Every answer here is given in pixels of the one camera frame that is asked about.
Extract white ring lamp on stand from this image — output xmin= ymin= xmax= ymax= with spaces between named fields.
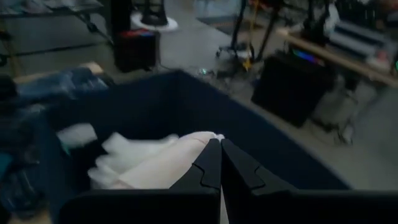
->
xmin=129 ymin=0 xmax=180 ymax=34

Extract light blue jeans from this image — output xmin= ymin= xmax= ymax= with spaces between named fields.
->
xmin=0 ymin=67 xmax=109 ymax=216

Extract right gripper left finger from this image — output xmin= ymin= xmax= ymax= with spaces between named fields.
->
xmin=58 ymin=138 xmax=223 ymax=224

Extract black computer box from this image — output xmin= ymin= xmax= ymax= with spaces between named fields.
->
xmin=251 ymin=50 xmax=337 ymax=129

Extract wooden side table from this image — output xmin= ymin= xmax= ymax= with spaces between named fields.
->
xmin=275 ymin=26 xmax=398 ymax=88

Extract white shirt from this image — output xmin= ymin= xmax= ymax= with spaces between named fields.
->
xmin=57 ymin=123 xmax=180 ymax=189

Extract pale pink cloth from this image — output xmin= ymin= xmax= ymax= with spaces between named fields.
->
xmin=117 ymin=131 xmax=225 ymax=190

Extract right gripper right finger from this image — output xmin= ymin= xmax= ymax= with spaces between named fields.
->
xmin=221 ymin=138 xmax=398 ymax=224

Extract black tripod stand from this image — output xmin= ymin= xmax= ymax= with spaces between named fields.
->
xmin=216 ymin=0 xmax=282 ymax=65

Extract navy white striped fabric bin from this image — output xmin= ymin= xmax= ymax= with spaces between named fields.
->
xmin=46 ymin=70 xmax=353 ymax=224

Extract black crate with red top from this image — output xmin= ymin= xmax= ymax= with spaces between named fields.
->
xmin=113 ymin=29 xmax=162 ymax=74

